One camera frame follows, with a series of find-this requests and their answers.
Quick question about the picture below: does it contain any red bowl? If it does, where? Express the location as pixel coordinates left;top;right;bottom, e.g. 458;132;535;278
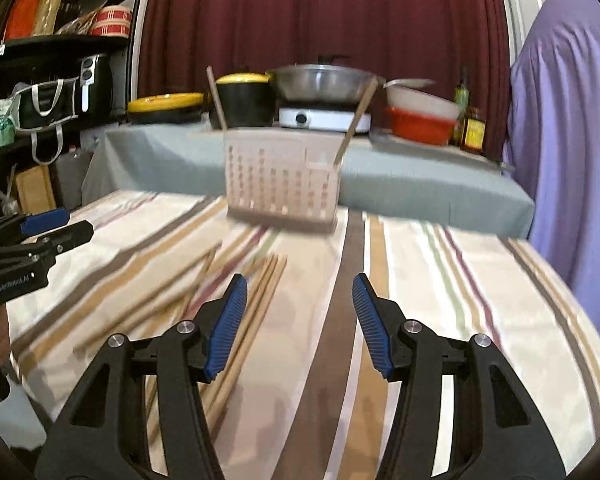
385;106;456;147

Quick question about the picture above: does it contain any grey tray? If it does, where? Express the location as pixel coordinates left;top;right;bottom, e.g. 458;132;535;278
370;130;517;175

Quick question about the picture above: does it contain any black shelf unit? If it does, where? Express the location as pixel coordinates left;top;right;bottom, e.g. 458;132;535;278
0;0;146;211

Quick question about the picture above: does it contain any single wooden chopstick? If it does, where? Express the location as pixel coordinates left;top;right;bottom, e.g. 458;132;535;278
206;66;229;131
333;77;381;167

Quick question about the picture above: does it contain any white bowl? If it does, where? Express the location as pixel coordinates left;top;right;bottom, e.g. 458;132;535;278
384;85;462;121

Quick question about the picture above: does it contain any flat pan with yellow lid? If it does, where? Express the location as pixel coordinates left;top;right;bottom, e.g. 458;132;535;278
126;92;206;126

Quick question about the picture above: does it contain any sauce jar with red lid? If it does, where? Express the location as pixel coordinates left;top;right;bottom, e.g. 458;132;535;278
460;106;487;155

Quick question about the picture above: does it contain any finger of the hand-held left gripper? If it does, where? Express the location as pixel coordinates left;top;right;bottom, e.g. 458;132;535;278
22;220;95;267
0;208;72;241

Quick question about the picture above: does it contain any grey kitchen utensil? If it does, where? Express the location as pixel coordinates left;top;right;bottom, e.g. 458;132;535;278
72;0;110;23

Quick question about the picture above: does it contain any green glass bottle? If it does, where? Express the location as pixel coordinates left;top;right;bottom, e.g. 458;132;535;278
452;65;472;143

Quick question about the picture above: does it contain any black bag with white handles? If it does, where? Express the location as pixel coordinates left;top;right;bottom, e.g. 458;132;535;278
10;77;81;166

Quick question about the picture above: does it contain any pink plastic utensil basket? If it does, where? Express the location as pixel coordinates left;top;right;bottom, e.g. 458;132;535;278
223;128;343;235

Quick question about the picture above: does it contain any purple cloth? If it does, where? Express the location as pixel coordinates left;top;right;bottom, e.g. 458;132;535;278
502;0;600;351

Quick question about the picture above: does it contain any black air fryer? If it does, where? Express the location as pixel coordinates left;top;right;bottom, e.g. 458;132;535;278
75;53;115;123

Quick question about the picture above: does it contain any gold package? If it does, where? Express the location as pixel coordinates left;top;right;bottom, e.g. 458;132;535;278
32;0;68;37

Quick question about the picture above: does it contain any white door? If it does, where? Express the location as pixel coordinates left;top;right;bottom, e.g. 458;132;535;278
495;0;576;66

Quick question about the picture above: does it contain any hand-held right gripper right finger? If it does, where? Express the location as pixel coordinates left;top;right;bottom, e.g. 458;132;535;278
352;273;567;480

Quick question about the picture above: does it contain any bunch of wooden chopsticks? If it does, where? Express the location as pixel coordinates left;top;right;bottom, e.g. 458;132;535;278
72;242;288;456

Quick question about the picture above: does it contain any dark red curtain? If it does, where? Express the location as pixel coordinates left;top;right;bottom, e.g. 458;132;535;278
137;0;511;133

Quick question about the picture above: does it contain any white induction cooker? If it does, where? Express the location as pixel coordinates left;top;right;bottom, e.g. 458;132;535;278
278;102;372;134

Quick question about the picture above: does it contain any orange roll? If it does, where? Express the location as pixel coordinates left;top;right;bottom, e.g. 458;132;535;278
2;0;43;42

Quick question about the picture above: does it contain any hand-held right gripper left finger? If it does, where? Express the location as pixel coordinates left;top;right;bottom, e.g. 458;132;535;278
34;273;249;480

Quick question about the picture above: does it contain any red striped round box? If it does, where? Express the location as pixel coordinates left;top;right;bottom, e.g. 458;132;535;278
89;4;133;38

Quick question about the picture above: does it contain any black pot with yellow lid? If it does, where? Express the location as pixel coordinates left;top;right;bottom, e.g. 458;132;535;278
209;66;277;129

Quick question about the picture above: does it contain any striped tablecloth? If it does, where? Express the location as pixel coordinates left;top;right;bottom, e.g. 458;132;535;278
5;190;600;480

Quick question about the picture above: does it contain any grey container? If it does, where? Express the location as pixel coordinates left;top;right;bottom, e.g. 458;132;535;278
50;150;96;211

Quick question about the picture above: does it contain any steel wok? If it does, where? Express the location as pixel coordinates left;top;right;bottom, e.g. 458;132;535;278
266;56;437;106

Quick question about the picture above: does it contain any tan board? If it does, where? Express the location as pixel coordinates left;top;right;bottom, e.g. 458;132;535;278
15;165;58;213

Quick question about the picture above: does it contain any green packet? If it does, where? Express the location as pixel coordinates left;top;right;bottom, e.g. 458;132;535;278
0;97;17;152

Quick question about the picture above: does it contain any clear plastic bag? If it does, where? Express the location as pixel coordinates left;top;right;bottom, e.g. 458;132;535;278
55;10;98;36

